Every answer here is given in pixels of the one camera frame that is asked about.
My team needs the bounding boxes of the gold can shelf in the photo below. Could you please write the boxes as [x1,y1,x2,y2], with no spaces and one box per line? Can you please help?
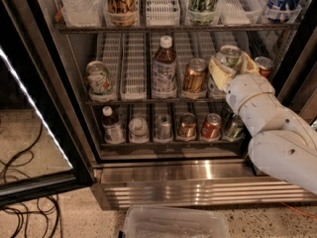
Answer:
[177,113,196,138]
[182,58,207,93]

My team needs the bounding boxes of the black floor cables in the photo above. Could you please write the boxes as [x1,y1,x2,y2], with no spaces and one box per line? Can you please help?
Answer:
[0,121,63,238]

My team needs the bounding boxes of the orange cable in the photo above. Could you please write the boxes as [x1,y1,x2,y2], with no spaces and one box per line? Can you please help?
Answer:
[280,201,317,220]

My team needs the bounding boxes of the white empty tray shelf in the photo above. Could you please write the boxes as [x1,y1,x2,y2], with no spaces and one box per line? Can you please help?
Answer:
[146,0,180,26]
[120,33,147,101]

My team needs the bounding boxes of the small tea bottle bottom shelf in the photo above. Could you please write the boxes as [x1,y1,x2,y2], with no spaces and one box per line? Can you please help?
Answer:
[102,106,125,144]

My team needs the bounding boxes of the white empty tray middle shelf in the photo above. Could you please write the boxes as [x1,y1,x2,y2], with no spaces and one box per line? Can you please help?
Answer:
[120,33,147,101]

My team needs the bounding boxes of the clear plastic bin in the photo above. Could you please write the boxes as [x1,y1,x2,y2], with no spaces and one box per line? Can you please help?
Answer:
[118,205,230,238]

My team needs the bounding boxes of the blue can top shelf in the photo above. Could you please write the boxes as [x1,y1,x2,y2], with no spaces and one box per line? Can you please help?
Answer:
[264,0,299,23]

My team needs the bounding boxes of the gold can bottom shelf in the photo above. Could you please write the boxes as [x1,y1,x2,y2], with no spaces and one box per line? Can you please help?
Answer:
[177,113,196,138]

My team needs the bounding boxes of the clear water bottle top shelf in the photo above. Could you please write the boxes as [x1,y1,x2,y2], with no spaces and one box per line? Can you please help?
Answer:
[61,0,102,28]

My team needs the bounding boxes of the orange tall can top shelf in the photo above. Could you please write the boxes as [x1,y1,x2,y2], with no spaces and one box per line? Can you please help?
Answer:
[106,0,137,26]

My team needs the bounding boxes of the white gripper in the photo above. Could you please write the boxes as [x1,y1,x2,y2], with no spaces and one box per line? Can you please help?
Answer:
[208,52,275,114]

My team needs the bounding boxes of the front green can bottom shelf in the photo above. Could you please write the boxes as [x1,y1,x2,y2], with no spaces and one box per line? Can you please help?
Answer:
[224,115,244,140]

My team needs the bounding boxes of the rear green can bottom shelf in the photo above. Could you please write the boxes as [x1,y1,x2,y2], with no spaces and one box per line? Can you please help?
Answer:
[221,103,234,125]

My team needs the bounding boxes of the silver can bottom shelf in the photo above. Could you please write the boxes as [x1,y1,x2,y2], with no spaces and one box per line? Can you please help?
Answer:
[157,114,171,140]

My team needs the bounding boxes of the gold can middle shelf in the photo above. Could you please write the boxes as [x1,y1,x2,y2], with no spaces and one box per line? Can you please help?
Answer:
[182,58,207,93]

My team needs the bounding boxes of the stainless steel fridge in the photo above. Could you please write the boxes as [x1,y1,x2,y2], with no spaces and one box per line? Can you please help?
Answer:
[6,0,317,211]

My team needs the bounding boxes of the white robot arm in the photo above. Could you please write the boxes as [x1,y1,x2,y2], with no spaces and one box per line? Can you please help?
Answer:
[208,54,317,194]

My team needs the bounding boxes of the brown tea bottle middle shelf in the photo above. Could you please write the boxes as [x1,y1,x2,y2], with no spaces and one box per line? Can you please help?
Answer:
[152,36,176,98]

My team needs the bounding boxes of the black fridge door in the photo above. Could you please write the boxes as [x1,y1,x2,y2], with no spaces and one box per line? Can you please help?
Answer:
[0,0,93,208]

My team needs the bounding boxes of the red coca-cola can middle shelf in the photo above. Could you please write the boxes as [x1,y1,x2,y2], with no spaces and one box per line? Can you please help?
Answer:
[255,57,273,78]

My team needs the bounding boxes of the white empty tray top shelf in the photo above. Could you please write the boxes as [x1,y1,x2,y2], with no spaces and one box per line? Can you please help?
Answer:
[146,0,180,26]

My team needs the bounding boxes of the red can bottom shelf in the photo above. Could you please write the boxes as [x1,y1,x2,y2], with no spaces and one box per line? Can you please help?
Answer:
[200,113,222,140]

